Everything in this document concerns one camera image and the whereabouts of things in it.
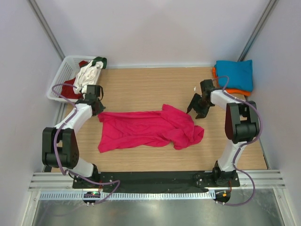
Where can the white plastic basket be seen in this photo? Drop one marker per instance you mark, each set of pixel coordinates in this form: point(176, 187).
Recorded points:
point(67, 71)

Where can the white slotted cable duct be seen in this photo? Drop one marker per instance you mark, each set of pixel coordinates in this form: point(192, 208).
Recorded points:
point(93, 195)

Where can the dark red t shirt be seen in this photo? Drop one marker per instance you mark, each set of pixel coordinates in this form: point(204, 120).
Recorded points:
point(67, 91)

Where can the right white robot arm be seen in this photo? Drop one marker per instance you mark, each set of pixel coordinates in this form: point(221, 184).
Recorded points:
point(242, 127)

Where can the aluminium frame rail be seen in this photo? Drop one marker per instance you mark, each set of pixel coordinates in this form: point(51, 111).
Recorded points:
point(266, 178)

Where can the white green t shirt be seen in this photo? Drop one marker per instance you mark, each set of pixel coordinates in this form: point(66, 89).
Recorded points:
point(88, 74)

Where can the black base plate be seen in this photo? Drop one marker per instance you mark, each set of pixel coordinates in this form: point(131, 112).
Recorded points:
point(167, 182)

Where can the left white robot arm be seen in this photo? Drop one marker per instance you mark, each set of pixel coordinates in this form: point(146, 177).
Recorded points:
point(59, 144)

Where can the pink t shirt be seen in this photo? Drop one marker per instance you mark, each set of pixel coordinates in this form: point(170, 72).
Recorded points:
point(151, 128)

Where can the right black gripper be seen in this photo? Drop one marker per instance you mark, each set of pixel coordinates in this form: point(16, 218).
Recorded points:
point(201, 113)

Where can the folded blue t shirt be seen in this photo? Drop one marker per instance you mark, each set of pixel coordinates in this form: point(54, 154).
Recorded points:
point(239, 74)

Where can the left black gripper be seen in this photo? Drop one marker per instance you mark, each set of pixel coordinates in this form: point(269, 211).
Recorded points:
point(100, 109)

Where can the folded orange t shirt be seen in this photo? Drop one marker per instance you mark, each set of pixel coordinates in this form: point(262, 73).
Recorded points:
point(231, 91)

